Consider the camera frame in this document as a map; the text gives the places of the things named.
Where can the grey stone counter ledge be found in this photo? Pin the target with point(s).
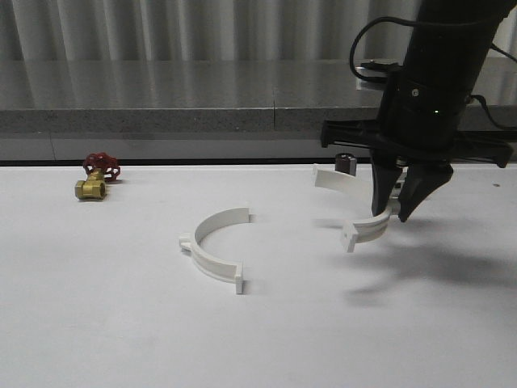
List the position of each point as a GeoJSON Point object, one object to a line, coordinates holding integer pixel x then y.
{"type": "Point", "coordinates": [119, 97]}

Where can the brass valve red handwheel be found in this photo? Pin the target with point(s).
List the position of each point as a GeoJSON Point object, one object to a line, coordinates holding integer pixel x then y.
{"type": "Point", "coordinates": [100, 169]}

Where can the white circuit breaker red switch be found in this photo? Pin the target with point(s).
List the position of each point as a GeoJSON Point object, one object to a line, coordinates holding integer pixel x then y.
{"type": "Point", "coordinates": [396, 191]}

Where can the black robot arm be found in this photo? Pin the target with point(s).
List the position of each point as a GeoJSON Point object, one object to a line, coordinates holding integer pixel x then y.
{"type": "Point", "coordinates": [447, 48]}

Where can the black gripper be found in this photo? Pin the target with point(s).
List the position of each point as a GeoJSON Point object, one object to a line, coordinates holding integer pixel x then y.
{"type": "Point", "coordinates": [419, 123]}

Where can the white half-ring pipe clamp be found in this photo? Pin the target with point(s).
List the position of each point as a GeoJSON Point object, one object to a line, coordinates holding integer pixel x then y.
{"type": "Point", "coordinates": [212, 266]}
{"type": "Point", "coordinates": [361, 230]}

